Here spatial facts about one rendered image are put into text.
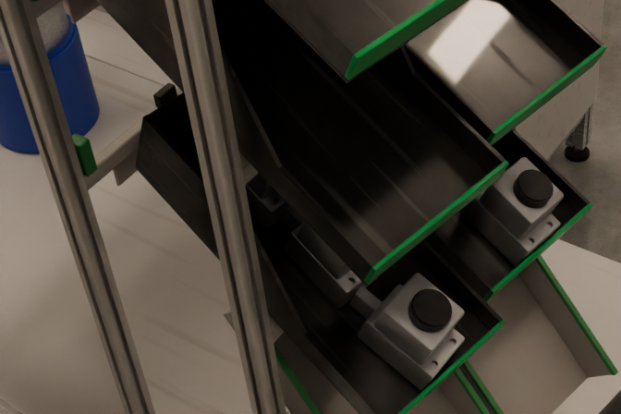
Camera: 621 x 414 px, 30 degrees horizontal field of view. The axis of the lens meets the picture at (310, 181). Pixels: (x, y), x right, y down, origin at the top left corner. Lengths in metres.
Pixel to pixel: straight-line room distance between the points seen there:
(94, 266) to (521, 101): 0.36
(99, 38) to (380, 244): 1.20
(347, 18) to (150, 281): 0.85
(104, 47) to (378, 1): 1.24
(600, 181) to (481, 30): 1.96
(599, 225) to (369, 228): 1.99
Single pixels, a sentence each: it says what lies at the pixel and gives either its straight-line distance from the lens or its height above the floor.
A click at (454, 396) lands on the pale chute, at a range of 1.02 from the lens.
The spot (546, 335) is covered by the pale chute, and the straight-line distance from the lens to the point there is 1.12.
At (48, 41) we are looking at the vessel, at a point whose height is 1.03.
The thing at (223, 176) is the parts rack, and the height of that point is 1.41.
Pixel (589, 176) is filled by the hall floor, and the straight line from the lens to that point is 2.84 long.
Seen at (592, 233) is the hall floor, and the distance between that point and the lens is 2.70.
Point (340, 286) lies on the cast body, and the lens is 0.86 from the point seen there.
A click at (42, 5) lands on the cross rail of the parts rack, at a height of 1.46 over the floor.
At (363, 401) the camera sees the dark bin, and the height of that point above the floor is 1.22.
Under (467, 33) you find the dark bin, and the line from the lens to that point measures 0.88.
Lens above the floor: 1.88
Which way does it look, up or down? 41 degrees down
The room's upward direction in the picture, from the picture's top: 7 degrees counter-clockwise
